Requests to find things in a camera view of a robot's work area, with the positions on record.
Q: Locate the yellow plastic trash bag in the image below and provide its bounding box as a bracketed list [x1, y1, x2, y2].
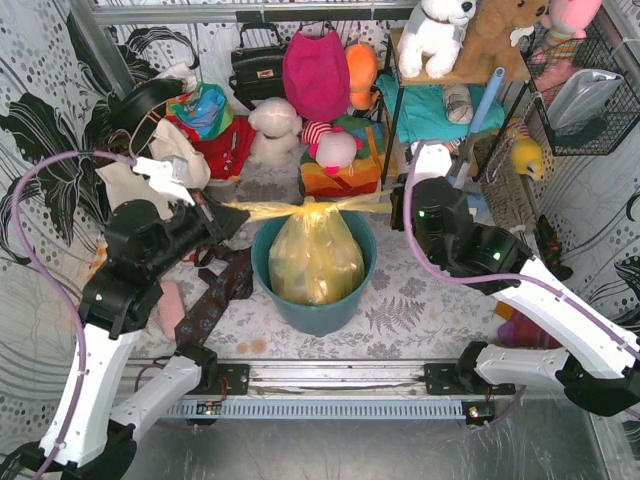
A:
[227, 191, 392, 306]

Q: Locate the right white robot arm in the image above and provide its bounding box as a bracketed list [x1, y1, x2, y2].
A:
[391, 177, 639, 417]

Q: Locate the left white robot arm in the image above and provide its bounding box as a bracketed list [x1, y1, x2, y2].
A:
[1, 190, 252, 479]

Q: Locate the cream canvas tote bag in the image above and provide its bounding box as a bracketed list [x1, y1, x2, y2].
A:
[97, 120, 211, 220]

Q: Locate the teal plastic trash bin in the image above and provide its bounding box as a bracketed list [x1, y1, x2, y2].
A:
[251, 212, 377, 337]

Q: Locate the magenta felt bag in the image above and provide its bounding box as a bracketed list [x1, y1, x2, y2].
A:
[283, 30, 350, 122]

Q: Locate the rainbow striped cloth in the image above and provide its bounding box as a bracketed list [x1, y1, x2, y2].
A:
[298, 115, 386, 199]

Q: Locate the dark patterned necktie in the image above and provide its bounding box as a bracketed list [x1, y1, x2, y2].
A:
[174, 245, 253, 348]

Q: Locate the red garment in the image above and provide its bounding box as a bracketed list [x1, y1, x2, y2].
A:
[193, 116, 256, 180]

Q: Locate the white fluffy plush lamb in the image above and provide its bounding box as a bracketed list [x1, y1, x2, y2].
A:
[248, 97, 302, 167]

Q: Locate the pink white plush doll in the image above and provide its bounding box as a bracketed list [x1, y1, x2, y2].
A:
[301, 121, 364, 176]

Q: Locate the pink cloth roll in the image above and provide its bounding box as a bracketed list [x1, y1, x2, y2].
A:
[158, 281, 185, 341]

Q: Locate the teal cloth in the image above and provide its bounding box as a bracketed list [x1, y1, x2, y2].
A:
[376, 74, 506, 143]

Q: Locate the colourful striped cloth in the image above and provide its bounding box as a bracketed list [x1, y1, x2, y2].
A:
[165, 83, 234, 142]

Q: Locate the yellow plush duck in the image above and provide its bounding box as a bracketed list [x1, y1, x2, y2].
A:
[505, 120, 544, 181]

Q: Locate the orange plush toy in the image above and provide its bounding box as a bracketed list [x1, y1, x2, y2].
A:
[345, 43, 379, 110]

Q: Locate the black hat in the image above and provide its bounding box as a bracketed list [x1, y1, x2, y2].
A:
[108, 78, 184, 133]

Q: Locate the black leather handbag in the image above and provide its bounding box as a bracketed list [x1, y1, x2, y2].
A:
[229, 22, 287, 111]

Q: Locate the light blue squeegee tool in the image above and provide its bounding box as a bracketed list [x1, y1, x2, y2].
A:
[447, 67, 507, 211]

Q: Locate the white plush dog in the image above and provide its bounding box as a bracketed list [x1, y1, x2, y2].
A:
[397, 0, 476, 79]

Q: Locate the brown teddy bear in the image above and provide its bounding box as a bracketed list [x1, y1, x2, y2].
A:
[452, 0, 549, 75]

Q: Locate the grey foil pouch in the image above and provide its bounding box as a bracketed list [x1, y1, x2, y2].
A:
[546, 69, 624, 130]

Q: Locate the pink plush toy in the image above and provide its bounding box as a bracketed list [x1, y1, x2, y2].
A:
[541, 0, 602, 55]

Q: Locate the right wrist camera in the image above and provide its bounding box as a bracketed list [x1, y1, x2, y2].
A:
[406, 140, 453, 193]

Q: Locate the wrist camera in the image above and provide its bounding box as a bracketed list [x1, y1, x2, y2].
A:
[132, 155, 195, 206]
[406, 140, 453, 193]

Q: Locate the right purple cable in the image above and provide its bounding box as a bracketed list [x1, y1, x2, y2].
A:
[403, 142, 640, 426]

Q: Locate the purple cable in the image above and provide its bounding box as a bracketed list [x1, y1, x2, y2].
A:
[403, 142, 640, 426]
[9, 152, 139, 476]

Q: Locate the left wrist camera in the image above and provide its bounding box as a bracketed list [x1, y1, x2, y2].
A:
[132, 155, 195, 206]

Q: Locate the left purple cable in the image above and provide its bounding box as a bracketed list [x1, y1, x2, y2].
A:
[9, 152, 139, 476]

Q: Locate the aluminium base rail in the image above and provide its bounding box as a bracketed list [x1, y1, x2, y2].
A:
[124, 357, 609, 401]

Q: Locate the black wire basket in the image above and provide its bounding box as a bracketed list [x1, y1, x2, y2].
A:
[523, 24, 639, 156]

